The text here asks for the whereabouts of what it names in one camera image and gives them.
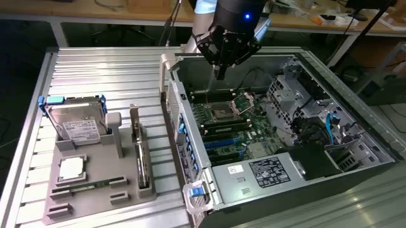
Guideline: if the dark grey computer tower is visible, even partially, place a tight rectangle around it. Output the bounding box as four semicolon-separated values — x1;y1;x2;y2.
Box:
361;73;406;106

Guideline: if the clear plastic bag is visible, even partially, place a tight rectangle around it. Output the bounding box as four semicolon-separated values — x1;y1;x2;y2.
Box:
267;0;314;18

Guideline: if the metal disk bay with vents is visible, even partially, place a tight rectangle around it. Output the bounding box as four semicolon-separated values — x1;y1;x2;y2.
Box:
325;140;390;173

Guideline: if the black tripod leg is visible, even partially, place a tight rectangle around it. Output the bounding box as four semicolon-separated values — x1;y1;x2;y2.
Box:
330;0;396;69

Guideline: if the CPU socket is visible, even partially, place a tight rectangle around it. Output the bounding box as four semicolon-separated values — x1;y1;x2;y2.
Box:
209;102;237;122

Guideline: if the metal disk bay cage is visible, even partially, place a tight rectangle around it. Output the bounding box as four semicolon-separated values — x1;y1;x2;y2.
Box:
266;64;321;133

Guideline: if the grey parts rack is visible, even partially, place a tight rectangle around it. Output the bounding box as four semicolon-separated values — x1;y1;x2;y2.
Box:
42;113;159;226

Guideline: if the metal socket cover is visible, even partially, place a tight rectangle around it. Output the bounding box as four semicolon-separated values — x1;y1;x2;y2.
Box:
229;92;257;114

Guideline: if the black graphics card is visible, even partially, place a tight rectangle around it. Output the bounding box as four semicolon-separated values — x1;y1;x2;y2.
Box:
129;103;154;190

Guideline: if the black expansion slot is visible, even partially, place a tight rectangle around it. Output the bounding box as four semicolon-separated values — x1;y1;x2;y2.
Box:
210;152;242;166

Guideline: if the black labelled RAM stick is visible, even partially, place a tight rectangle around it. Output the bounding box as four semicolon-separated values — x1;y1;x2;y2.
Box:
203;122;253;134

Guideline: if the black monitor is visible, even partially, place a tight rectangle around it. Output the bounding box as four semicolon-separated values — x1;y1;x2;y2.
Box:
344;0;397;10

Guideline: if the blue wire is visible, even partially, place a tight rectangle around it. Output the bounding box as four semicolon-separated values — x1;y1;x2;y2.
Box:
324;111;341;146

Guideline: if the grey coiled cable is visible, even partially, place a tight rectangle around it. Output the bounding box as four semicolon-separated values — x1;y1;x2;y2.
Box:
94;0;126;11

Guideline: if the open black PC case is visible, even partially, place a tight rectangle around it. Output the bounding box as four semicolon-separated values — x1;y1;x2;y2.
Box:
158;48;402;228

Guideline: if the black wire bundle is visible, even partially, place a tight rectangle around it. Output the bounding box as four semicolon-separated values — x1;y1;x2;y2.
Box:
290;116;328;147

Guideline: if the aluminium profile bar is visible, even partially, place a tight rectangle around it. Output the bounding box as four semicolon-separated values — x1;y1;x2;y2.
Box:
356;41;406;95

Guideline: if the silver chipset heatsink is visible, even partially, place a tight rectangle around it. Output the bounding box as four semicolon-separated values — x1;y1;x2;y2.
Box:
247;143;267;159

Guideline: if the silver CPU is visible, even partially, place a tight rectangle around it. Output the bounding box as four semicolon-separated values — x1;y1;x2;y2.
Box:
59;158;87;180

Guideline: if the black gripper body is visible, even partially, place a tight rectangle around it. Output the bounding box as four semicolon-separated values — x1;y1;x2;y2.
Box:
213;0;267;66

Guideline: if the black chair base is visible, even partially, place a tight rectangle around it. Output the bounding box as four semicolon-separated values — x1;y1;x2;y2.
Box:
91;22;153;45

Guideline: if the blue expansion slot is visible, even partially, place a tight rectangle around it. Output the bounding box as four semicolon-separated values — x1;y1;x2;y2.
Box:
205;139;238;149

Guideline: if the thin black pole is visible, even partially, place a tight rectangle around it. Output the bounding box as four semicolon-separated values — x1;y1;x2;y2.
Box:
163;0;185;47

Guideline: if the green motherboard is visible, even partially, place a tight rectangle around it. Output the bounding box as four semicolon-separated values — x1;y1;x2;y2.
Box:
189;89;279;167

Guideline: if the black looped wire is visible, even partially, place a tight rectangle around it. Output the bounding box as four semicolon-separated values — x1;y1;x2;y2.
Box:
239;67;275;91

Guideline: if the green RAM stick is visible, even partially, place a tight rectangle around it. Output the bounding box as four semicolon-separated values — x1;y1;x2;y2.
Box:
52;177;125;192

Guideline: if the hard disk with blue rails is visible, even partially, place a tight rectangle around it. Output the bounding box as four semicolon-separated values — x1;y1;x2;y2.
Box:
38;95;109;145

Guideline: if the grey power supply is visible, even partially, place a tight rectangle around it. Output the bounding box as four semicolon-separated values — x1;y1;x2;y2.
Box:
210;152;308;205

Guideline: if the thin locking lever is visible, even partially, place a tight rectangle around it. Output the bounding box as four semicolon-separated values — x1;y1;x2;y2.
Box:
205;78;213;106

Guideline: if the white device with black insert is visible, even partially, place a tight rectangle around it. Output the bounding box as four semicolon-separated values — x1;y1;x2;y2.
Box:
318;13;360;27

